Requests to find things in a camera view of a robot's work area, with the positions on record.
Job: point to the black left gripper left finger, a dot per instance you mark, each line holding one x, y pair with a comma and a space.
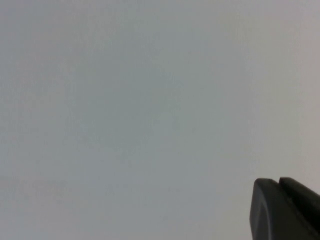
270, 215

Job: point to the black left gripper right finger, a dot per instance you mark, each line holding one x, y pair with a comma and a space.
302, 197

